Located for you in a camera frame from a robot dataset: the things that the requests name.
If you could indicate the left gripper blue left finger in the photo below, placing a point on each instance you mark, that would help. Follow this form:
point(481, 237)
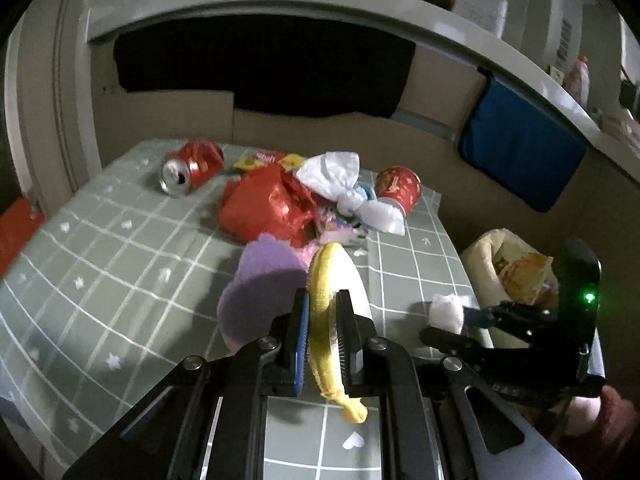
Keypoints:
point(290, 330)

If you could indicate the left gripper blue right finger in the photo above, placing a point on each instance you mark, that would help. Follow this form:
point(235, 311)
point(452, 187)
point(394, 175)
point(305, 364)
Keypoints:
point(353, 333)

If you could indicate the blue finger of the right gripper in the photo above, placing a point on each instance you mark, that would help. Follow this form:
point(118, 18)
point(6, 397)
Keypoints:
point(465, 348)
point(488, 317)

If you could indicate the white tissue ball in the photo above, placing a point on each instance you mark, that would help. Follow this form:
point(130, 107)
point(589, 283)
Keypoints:
point(447, 312)

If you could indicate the purple sponge cloth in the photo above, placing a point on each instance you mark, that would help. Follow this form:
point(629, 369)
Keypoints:
point(264, 287)

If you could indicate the red plastic bag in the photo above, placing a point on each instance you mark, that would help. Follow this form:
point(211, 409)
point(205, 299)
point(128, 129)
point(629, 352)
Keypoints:
point(267, 200)

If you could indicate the dark red sleeve forearm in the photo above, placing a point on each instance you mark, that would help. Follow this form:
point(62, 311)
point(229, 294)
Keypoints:
point(617, 422)

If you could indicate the cream trash bin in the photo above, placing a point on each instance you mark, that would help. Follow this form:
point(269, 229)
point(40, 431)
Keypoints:
point(485, 258)

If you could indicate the right hand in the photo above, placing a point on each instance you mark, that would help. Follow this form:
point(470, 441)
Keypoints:
point(583, 416)

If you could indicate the pink wrapper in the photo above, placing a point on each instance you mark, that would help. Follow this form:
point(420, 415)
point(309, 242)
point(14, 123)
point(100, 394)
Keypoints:
point(306, 254)

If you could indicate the colourful small wrapper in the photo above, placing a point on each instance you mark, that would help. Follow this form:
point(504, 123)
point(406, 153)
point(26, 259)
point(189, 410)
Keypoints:
point(332, 227)

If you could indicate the red paper cup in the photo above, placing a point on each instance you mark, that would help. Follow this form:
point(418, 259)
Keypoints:
point(398, 186)

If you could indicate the blue cloth hanging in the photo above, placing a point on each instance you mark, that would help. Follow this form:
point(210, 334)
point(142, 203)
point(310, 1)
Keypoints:
point(518, 145)

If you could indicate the yellow snack wrapper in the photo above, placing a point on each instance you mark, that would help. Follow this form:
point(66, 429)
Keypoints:
point(290, 162)

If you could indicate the crushed red soda can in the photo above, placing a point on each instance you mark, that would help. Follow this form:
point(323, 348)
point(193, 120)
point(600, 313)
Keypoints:
point(184, 171)

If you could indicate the orange cap bottle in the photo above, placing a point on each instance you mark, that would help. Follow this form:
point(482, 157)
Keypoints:
point(577, 82)

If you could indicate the white counter shelf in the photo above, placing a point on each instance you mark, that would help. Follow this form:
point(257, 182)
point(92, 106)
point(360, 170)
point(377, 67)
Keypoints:
point(415, 20)

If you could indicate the black cloth under counter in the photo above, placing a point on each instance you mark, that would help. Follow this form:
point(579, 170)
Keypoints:
point(272, 64)

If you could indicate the white box appliance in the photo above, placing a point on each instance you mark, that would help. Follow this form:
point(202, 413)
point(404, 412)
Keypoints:
point(552, 33)

